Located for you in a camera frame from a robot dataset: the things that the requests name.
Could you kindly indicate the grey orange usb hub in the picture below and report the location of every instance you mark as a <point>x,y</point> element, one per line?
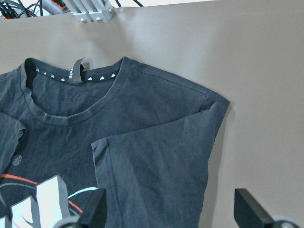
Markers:
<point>55,6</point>

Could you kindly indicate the aluminium frame post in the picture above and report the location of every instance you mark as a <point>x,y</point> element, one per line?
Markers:
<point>91,10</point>

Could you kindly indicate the black graphic t-shirt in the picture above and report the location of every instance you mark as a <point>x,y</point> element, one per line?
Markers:
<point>142,134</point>

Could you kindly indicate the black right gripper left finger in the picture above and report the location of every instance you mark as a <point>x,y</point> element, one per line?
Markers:
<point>94,214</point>

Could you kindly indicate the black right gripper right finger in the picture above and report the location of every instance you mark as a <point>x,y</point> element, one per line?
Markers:
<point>248,212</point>

